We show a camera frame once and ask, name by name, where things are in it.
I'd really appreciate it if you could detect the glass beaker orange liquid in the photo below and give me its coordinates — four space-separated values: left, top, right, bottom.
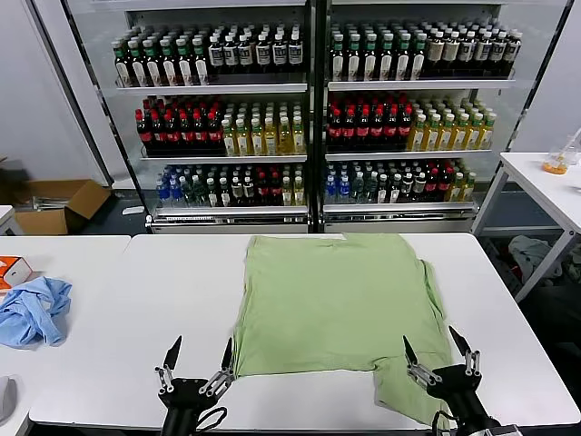
542 145 571 175

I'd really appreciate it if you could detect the green polo shirt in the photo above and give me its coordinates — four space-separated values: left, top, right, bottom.
231 232 455 428

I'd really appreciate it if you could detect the white side table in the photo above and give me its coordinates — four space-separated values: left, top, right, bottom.
470 151 581 302

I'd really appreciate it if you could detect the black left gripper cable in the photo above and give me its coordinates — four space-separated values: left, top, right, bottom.
197 405 229 431

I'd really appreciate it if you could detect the dark bottle beige label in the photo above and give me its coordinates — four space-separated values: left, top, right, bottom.
426 30 444 76
442 30 460 76

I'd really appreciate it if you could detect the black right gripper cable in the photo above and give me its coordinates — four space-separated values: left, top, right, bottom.
429 408 456 436

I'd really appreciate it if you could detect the small white table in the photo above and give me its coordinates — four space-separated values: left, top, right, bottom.
0 204 25 236

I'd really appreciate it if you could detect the orange and white box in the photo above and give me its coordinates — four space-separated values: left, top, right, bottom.
0 255 34 292

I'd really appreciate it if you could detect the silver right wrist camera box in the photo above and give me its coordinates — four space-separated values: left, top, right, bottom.
479 421 519 436

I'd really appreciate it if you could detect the black plastic basket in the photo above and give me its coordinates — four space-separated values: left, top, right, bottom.
480 235 523 299

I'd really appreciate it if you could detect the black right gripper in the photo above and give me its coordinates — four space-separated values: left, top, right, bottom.
403 325 489 431

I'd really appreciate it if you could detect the glass beverage display cabinet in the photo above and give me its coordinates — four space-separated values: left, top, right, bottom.
317 0 576 235
61 0 320 235

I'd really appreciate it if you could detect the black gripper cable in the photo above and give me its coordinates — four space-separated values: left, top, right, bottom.
197 405 229 431
429 408 456 436

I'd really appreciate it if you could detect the dark bottle blue-white label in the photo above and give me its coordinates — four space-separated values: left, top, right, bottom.
271 32 288 73
458 30 475 76
505 29 523 77
489 30 507 76
287 31 304 73
474 30 491 76
238 34 255 74
254 33 271 73
208 35 225 74
222 34 240 74

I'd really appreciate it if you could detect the open cardboard box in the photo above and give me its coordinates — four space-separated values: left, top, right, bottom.
12 178 113 236

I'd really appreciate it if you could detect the crumpled light blue shirt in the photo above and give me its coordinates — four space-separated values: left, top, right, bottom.
0 275 74 350

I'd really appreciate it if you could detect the grey rounded object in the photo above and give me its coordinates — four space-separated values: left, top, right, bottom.
0 375 18 423

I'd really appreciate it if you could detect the green-cap dark tea bottle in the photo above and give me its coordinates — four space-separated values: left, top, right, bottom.
176 38 193 86
129 39 146 87
379 33 395 82
346 34 362 83
159 38 176 87
410 32 428 81
113 40 131 87
395 33 411 82
330 34 346 83
192 37 210 86
143 39 161 87
362 33 379 82

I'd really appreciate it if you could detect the grey cloth pile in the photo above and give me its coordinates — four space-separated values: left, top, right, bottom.
507 234 565 286

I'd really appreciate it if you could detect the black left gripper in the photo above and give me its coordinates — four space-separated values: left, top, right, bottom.
153 335 236 436

